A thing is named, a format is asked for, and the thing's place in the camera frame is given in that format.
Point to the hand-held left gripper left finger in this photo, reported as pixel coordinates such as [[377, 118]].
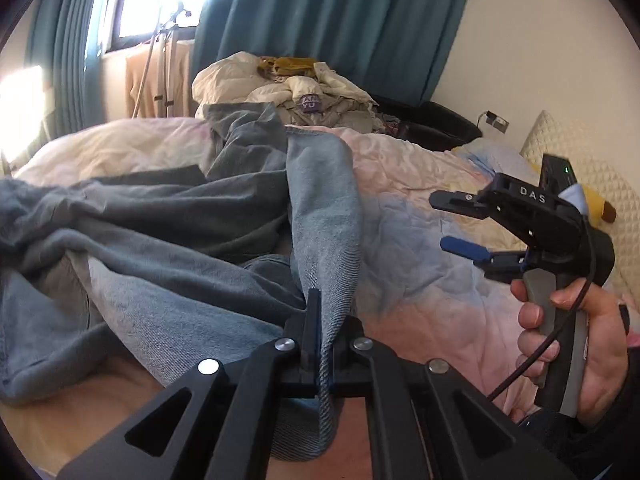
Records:
[[311, 325]]

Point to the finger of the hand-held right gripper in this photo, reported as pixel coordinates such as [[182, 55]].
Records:
[[465, 247], [455, 202]]

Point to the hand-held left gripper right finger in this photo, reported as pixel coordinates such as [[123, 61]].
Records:
[[347, 360]]

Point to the blue denim jeans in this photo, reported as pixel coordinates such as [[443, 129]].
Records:
[[150, 240]]

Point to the person's right forearm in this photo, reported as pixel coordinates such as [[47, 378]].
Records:
[[590, 450]]

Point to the person's right hand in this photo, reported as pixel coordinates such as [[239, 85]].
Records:
[[605, 360]]

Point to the yellow plush toy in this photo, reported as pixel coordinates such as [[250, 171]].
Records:
[[597, 205]]

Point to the pastel quilt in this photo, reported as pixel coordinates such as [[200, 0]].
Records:
[[425, 300]]

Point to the cream quilted headboard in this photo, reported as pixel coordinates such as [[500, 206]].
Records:
[[575, 145]]

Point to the black leather sofa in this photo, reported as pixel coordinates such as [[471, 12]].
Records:
[[440, 120]]

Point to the white crumpled garment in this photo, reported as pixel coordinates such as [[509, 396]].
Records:
[[340, 82]]

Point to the mustard yellow garment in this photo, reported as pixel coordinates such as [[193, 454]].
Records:
[[290, 65]]

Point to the wide blue curtain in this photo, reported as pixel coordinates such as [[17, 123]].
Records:
[[325, 20]]

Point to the garment steamer stand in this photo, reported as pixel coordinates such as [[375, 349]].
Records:
[[165, 99]]

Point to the window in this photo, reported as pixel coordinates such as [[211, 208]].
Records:
[[150, 0]]

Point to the narrow blue curtain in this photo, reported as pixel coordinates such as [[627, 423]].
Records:
[[65, 35]]

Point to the wall socket with charger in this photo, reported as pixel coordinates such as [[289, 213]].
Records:
[[497, 122]]

